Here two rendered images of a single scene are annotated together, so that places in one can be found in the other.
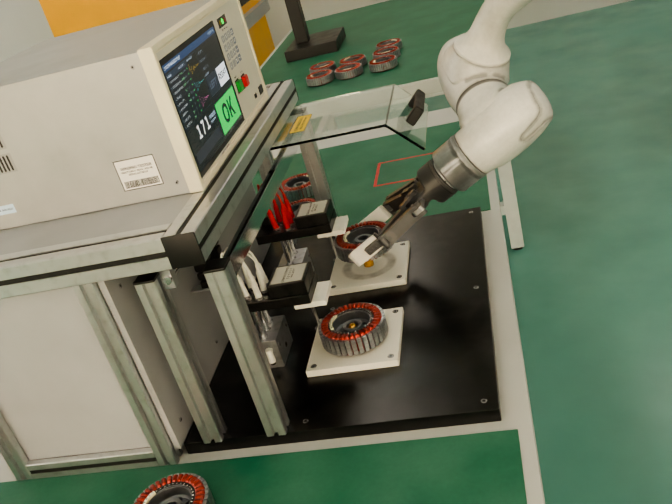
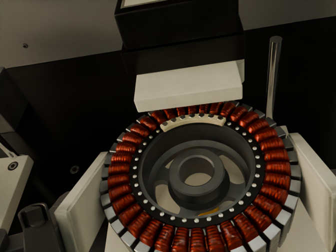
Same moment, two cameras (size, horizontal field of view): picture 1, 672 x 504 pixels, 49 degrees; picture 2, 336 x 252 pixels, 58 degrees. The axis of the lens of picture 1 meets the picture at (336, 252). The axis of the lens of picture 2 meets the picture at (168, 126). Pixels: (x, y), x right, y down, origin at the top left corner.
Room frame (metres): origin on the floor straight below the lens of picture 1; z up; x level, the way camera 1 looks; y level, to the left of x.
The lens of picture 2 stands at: (1.24, -0.16, 0.99)
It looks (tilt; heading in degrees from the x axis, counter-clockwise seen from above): 47 degrees down; 87
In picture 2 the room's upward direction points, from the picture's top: 15 degrees counter-clockwise
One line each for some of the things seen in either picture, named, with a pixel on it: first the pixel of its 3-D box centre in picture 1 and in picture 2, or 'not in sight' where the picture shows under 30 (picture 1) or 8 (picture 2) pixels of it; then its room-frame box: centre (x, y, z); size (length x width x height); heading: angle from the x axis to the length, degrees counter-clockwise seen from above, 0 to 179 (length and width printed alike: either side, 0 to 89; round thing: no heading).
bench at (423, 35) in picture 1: (390, 113); not in sight; (3.49, -0.44, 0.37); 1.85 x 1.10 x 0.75; 165
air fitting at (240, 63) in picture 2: not in sight; (238, 72); (1.34, 0.06, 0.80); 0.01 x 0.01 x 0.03; 75
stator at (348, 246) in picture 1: (363, 241); (197, 177); (1.26, -0.06, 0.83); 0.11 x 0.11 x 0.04
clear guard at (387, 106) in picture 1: (338, 129); not in sight; (1.34, -0.07, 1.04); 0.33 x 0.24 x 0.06; 75
